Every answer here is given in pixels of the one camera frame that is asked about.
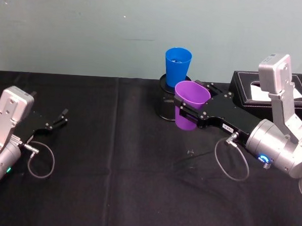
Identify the purple plastic cup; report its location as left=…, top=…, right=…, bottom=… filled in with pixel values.
left=172, top=80, right=212, bottom=132

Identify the right wrist thin cable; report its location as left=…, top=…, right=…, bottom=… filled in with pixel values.
left=213, top=130, right=253, bottom=183

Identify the wrist thin cable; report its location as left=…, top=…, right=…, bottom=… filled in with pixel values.
left=22, top=140, right=57, bottom=181
left=213, top=130, right=253, bottom=183

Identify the black tissue box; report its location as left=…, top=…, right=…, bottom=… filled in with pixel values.
left=227, top=70, right=302, bottom=117

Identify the black table cloth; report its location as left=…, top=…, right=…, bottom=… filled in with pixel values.
left=0, top=70, right=302, bottom=226

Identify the black mesh round holder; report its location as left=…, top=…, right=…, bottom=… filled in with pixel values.
left=154, top=72, right=195, bottom=123

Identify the blue plastic cup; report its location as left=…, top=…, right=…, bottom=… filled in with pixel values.
left=163, top=46, right=193, bottom=90

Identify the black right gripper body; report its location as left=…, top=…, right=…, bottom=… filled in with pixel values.
left=197, top=91, right=264, bottom=145

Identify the left wrist thin cable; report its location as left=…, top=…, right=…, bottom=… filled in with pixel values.
left=22, top=140, right=57, bottom=181

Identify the white tissue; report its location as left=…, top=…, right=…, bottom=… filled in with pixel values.
left=248, top=81, right=302, bottom=104

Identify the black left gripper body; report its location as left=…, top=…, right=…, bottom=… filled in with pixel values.
left=13, top=109, right=53, bottom=144

